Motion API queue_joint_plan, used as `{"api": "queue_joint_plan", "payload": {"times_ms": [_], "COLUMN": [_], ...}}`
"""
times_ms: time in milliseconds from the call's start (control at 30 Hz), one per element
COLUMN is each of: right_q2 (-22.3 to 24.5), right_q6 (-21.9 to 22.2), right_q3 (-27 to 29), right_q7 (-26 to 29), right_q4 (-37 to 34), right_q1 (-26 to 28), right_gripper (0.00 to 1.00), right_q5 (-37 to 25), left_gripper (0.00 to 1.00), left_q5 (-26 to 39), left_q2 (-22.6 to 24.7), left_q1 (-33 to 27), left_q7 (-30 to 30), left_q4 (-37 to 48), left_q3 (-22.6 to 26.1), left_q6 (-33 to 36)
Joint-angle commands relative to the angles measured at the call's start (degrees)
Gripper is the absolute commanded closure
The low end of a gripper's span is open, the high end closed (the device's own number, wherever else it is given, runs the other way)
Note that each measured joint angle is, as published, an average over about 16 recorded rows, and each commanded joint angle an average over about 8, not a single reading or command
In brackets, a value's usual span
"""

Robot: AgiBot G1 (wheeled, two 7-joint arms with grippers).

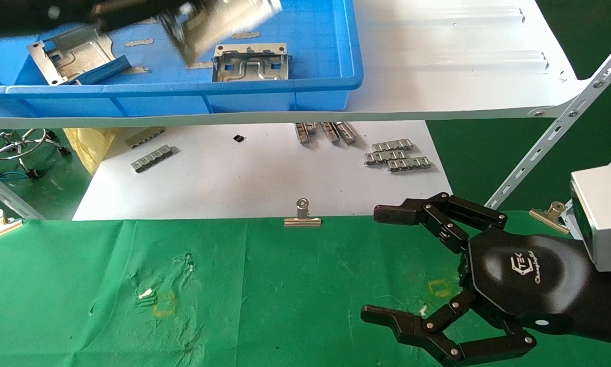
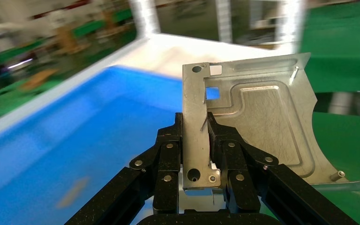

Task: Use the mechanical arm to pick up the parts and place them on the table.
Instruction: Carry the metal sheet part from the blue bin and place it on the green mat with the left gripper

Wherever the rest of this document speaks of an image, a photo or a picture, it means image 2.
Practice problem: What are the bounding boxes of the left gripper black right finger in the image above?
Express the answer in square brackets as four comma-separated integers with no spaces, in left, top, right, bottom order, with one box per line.
[207,112,359,225]

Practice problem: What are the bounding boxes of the tan tape strip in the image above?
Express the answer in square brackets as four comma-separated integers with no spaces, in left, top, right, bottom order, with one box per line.
[55,176,90,209]

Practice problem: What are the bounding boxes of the blue plastic bin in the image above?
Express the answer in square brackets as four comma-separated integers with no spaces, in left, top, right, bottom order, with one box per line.
[0,65,184,225]

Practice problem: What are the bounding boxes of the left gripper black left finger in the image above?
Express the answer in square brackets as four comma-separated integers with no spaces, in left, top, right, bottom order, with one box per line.
[65,112,184,225]

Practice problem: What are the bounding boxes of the white perforated rack post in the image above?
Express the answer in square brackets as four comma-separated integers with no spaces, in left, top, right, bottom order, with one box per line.
[275,0,307,54]
[129,0,161,38]

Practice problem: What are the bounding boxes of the stamped metal bracket plate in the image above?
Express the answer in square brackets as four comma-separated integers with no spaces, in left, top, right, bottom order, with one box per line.
[182,52,360,192]

